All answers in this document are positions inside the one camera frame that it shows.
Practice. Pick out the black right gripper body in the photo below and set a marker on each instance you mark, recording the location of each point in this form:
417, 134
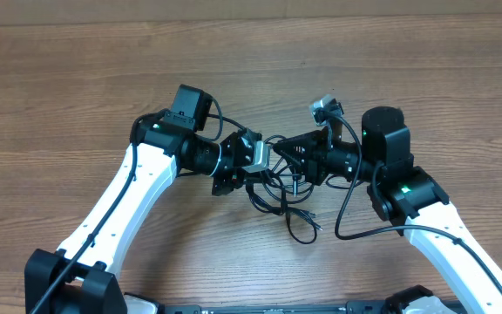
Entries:
319, 172

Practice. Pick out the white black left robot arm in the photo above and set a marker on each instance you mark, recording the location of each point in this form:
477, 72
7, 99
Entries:
82, 274

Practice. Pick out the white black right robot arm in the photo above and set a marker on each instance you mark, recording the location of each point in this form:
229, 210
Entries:
402, 194

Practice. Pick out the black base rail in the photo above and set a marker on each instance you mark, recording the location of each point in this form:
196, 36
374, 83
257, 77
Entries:
277, 309

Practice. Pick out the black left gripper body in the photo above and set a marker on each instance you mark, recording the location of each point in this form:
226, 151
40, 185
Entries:
224, 181

